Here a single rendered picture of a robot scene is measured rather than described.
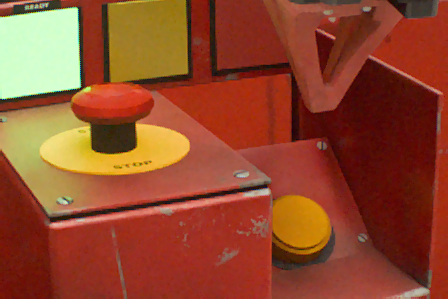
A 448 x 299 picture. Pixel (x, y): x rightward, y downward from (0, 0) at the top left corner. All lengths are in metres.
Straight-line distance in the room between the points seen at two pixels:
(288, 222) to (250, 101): 0.28
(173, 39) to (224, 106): 0.23
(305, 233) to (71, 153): 0.13
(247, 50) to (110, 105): 0.15
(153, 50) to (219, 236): 0.16
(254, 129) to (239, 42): 0.24
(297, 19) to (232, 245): 0.11
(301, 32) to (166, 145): 0.09
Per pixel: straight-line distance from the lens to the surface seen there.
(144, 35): 0.70
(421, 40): 1.04
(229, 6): 0.71
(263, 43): 0.72
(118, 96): 0.60
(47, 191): 0.57
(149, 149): 0.61
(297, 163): 0.71
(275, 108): 0.95
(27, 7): 0.68
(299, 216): 0.67
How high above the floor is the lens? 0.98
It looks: 19 degrees down
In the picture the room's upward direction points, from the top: 2 degrees counter-clockwise
